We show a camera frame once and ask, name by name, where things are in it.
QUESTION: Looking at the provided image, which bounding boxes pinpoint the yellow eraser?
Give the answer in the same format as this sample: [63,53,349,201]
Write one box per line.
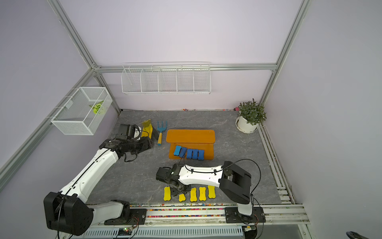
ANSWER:
[208,185,216,199]
[190,188,198,202]
[199,187,207,201]
[163,186,172,201]
[179,194,186,202]

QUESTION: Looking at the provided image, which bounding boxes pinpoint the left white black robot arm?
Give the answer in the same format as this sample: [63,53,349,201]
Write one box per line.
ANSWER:
[43,124,159,236]

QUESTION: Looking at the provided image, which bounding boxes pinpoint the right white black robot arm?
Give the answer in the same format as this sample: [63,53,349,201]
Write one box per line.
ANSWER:
[156,161,253,216]

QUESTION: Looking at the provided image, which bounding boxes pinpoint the orange wooden two-tier shelf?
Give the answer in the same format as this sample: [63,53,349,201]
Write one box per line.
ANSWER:
[166,129,215,160]

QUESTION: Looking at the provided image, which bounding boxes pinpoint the yellow black garden gloves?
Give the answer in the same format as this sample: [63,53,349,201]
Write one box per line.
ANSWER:
[141,119,159,140]

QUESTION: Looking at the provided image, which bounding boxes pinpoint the blue eraser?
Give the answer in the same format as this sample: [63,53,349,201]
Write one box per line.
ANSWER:
[186,148,193,159]
[179,147,188,158]
[192,149,199,159]
[174,145,182,156]
[198,150,205,160]

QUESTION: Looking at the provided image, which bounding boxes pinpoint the blue garden hand rake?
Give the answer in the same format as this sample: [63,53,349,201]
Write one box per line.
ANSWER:
[157,121,167,145]

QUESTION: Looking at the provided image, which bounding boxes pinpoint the green item in basket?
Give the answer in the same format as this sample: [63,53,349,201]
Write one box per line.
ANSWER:
[89,101,104,115]

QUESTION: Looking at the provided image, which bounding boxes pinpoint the potted green plant white pot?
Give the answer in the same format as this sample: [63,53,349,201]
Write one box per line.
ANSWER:
[236,99,267,134]

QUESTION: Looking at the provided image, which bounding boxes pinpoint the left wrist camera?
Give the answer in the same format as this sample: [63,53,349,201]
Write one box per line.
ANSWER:
[129,124,142,140]

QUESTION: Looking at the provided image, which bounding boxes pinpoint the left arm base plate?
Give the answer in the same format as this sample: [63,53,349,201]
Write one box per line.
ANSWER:
[104,208,147,226]

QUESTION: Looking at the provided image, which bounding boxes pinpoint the white mesh wall basket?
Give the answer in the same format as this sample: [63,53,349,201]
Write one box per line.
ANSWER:
[51,87,112,135]

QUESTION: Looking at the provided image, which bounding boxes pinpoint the white wire wall shelf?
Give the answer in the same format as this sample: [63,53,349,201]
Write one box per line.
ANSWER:
[121,62,211,95]

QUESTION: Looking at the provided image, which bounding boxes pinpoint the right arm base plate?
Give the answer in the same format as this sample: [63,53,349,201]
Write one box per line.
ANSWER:
[224,207,266,224]

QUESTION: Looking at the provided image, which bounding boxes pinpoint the white vented cable duct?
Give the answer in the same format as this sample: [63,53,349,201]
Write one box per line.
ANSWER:
[73,226,244,239]

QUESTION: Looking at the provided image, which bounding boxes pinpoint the aluminium rail frame front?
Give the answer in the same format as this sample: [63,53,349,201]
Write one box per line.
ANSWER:
[61,204,311,229]

